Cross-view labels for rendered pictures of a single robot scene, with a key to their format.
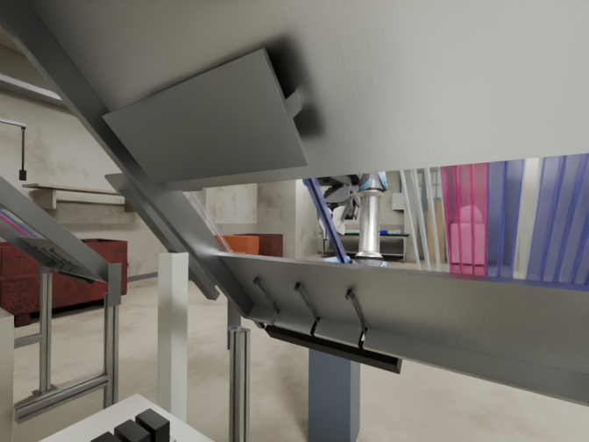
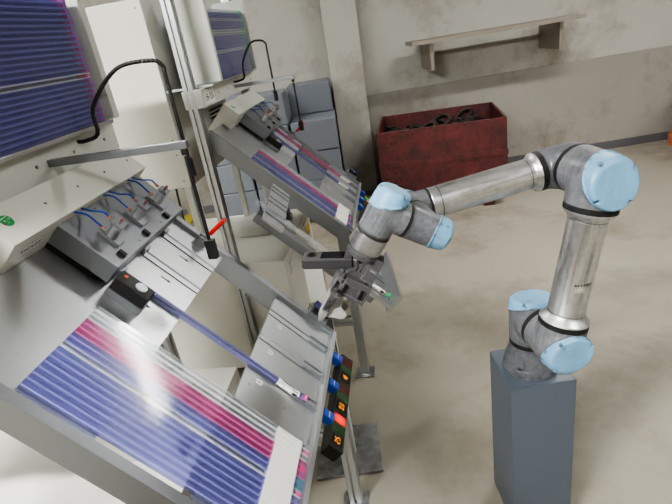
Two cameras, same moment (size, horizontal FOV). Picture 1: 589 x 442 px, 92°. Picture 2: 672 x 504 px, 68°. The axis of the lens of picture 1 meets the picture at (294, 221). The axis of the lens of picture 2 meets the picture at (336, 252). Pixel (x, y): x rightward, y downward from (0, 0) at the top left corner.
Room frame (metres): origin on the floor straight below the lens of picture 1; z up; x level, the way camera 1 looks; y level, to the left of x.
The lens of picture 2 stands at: (0.33, -1.03, 1.50)
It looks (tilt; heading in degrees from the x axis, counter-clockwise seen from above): 24 degrees down; 66
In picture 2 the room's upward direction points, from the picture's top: 10 degrees counter-clockwise
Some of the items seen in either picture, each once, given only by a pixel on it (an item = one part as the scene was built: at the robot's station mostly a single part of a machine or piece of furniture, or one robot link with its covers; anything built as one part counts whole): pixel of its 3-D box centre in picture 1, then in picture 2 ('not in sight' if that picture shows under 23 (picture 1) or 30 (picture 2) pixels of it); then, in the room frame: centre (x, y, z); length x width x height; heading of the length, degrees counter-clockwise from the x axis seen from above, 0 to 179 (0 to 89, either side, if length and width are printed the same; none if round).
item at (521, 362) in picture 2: not in sight; (530, 350); (1.25, -0.18, 0.60); 0.15 x 0.15 x 0.10
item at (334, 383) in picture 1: (335, 373); (530, 436); (1.25, -0.18, 0.28); 0.18 x 0.18 x 0.55; 65
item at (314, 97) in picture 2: not in sight; (277, 155); (1.80, 3.23, 0.56); 1.14 x 0.76 x 1.13; 154
